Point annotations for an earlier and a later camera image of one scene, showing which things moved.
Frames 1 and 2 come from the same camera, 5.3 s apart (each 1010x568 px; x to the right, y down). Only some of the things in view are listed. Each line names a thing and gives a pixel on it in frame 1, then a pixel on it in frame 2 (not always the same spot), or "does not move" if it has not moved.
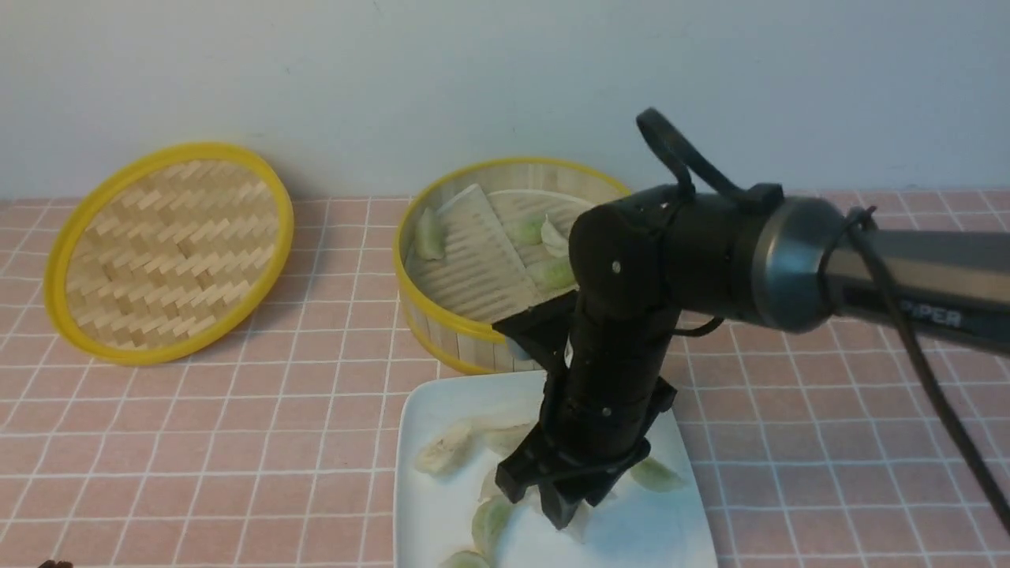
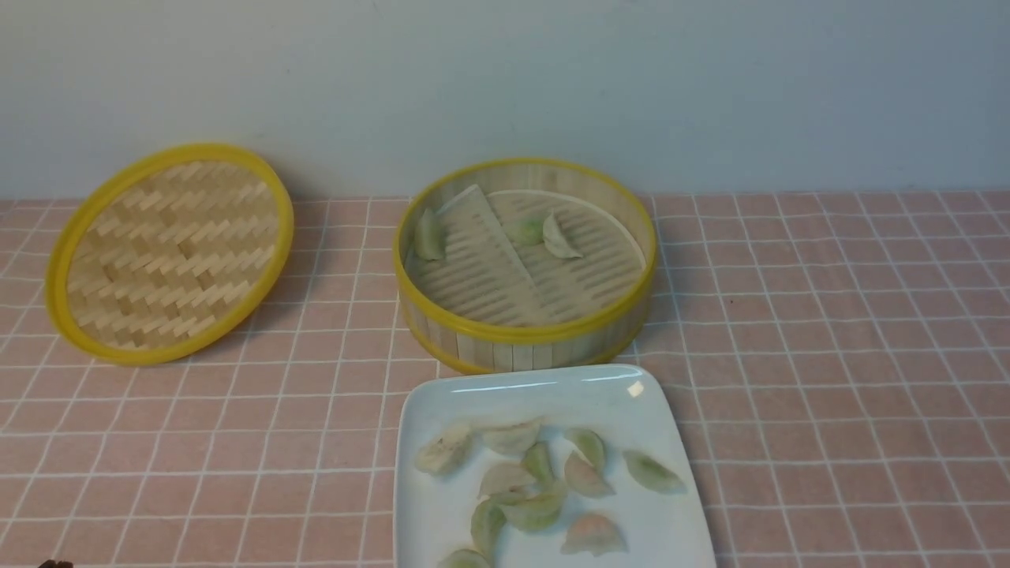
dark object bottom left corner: x=60 y=564 does not move
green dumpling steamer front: x=554 y=274 → x=530 y=511
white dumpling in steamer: x=555 y=242 does not move
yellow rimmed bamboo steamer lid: x=168 y=254 does not move
